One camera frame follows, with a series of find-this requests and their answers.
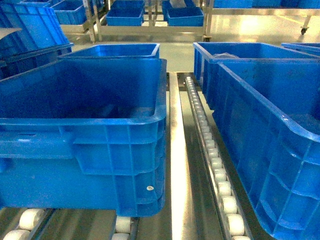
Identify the tilted blue plastic crate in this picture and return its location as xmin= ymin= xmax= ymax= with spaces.
xmin=0 ymin=1 xmax=73 ymax=79

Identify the far blue bin right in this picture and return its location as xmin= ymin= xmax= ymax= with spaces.
xmin=162 ymin=0 xmax=204 ymax=27

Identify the stainless steel shelf rack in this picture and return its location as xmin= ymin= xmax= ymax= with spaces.
xmin=0 ymin=71 xmax=266 ymax=240

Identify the blue crate behind centre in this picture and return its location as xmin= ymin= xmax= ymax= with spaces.
xmin=59 ymin=43 xmax=160 ymax=59

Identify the right blue plastic crate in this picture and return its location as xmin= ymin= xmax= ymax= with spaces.
xmin=213 ymin=60 xmax=320 ymax=240

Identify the far blue bin left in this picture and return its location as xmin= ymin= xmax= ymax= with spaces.
xmin=106 ymin=0 xmax=145 ymax=26

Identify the blue crate behind right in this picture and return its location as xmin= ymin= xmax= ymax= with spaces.
xmin=193 ymin=42 xmax=320 ymax=110

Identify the blue bin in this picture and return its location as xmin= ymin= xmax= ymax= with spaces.
xmin=106 ymin=0 xmax=145 ymax=26
xmin=162 ymin=0 xmax=204 ymax=27

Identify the centre blue plastic crate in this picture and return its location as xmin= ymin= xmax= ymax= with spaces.
xmin=0 ymin=57 xmax=167 ymax=217

